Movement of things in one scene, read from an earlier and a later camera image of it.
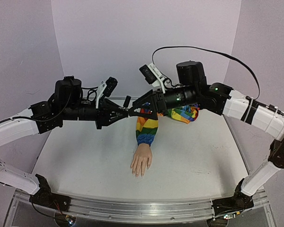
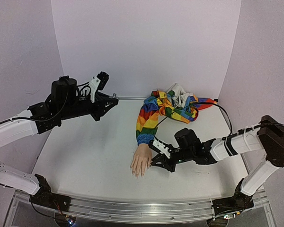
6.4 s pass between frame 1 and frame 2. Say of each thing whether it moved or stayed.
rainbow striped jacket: stayed
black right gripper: moved
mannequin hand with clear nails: stayed
